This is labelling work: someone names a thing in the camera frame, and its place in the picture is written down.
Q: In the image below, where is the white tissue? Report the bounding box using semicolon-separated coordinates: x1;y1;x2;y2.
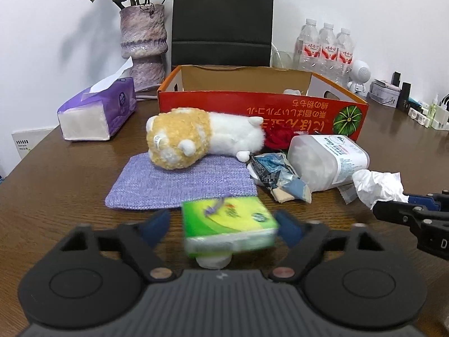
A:
352;170;409;210

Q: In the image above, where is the green tissue packet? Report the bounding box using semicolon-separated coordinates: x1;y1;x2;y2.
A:
181;196;279;257

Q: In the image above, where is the purple knitted cloth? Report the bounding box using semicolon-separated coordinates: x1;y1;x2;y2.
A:
105;153;257;211

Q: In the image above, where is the small white round cap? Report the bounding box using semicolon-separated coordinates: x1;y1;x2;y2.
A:
196;255;232;270

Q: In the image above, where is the blue crumpled snack wrapper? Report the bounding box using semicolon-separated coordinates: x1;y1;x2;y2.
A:
248;153;311;203

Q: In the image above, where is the white cotton pad container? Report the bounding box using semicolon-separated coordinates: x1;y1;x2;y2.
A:
287;135;370;192

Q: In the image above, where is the yellow white plush toy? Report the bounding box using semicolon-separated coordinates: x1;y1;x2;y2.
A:
145;107;265;170

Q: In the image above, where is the black cosmetic bottle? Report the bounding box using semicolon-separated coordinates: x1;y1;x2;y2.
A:
390;72;411;113

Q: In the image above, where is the purple tissue pack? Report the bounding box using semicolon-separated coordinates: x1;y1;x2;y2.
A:
57;58;137;142

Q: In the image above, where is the orange cardboard box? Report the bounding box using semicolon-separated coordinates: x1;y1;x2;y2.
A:
157;65;368;140

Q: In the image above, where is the white patterned tin box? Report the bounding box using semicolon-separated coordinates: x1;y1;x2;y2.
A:
368;79;400;108

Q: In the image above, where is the white robot figurine speaker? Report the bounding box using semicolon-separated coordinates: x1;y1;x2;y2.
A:
347;59;371;99

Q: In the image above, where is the middle clear water bottle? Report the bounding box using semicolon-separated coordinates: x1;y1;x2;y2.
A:
318;23;338;81

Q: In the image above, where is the clear water bottle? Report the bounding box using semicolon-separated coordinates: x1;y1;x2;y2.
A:
318;23;338;81
293;18;320;72
336;28;355;87

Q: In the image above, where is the grey glass cup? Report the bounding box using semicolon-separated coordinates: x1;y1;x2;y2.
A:
270;44;298;70

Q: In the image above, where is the left clear water bottle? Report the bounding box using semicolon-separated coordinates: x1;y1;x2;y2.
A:
293;18;320;72

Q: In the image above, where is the right clear water bottle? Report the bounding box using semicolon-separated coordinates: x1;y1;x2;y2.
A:
336;28;355;87

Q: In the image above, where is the purple textured ceramic vase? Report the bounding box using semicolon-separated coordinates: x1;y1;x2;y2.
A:
120;3;168;92

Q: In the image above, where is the black paper shopping bag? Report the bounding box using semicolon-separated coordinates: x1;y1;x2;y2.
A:
171;0;274;66

